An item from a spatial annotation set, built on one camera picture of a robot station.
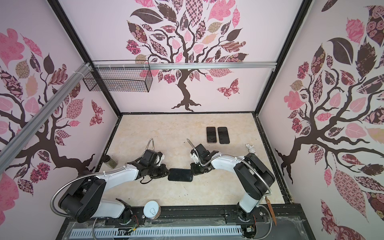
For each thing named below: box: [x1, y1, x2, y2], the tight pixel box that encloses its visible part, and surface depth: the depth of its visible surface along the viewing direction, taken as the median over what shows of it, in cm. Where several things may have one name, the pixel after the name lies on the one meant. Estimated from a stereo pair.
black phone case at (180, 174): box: [168, 168, 194, 182], surface depth 87 cm
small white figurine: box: [245, 144, 256, 154], surface depth 99 cm
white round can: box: [143, 200, 162, 220], surface depth 73 cm
